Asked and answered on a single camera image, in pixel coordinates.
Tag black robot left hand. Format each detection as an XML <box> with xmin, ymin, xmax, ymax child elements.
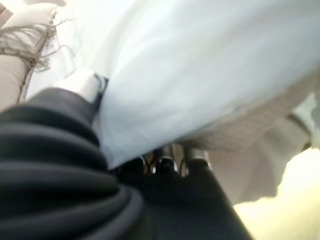
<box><xmin>24</xmin><ymin>72</ymin><xmax>254</xmax><ymax>240</ymax></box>

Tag white duvet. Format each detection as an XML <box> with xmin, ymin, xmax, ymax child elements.
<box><xmin>54</xmin><ymin>0</ymin><xmax>320</xmax><ymax>171</ymax></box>

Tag white bed sheet mattress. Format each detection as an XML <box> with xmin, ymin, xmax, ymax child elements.
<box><xmin>172</xmin><ymin>66</ymin><xmax>320</xmax><ymax>207</ymax></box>

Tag white fitted bed sheet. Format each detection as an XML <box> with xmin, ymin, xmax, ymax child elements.
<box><xmin>23</xmin><ymin>0</ymin><xmax>107</xmax><ymax>101</ymax></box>

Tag large beige pillow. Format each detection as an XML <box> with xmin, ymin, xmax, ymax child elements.
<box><xmin>0</xmin><ymin>53</ymin><xmax>35</xmax><ymax>107</ymax></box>

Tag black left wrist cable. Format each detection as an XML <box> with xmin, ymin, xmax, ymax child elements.
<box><xmin>0</xmin><ymin>103</ymin><xmax>152</xmax><ymax>240</ymax></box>

